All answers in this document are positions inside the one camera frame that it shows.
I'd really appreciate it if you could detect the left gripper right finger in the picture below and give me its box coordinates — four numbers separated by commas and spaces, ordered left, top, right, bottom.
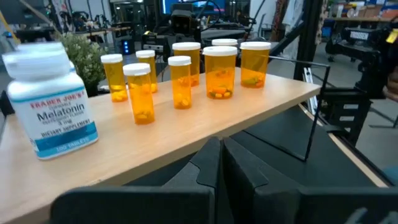
222, 136, 302, 224

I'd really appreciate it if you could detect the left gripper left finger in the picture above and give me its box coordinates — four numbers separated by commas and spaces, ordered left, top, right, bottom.
161, 136, 223, 224

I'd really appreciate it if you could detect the wide orange pill bottle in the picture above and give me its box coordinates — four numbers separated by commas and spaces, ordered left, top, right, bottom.
172, 42, 201, 88
239, 41, 272, 89
202, 45, 238, 100
211, 38, 239, 47

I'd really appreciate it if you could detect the white melatonin bottle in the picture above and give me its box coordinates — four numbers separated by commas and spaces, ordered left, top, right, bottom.
15, 41, 76, 74
1, 49, 100, 161

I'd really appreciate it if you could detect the potted green plant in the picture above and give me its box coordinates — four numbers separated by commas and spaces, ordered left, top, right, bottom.
58, 32, 108, 97

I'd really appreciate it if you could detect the blue screen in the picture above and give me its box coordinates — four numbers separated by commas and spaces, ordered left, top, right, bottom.
161, 0, 228, 15

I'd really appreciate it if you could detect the small yellow tag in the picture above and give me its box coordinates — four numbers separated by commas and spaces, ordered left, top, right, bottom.
385, 28, 398, 44

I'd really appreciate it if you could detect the black camera device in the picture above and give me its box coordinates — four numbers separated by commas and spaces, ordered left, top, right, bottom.
170, 8, 200, 35

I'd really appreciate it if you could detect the black table frame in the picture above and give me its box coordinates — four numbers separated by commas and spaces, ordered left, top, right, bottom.
269, 0, 394, 189

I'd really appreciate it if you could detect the yellow cable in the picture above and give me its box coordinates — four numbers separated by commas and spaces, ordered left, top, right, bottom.
0, 11, 21, 44

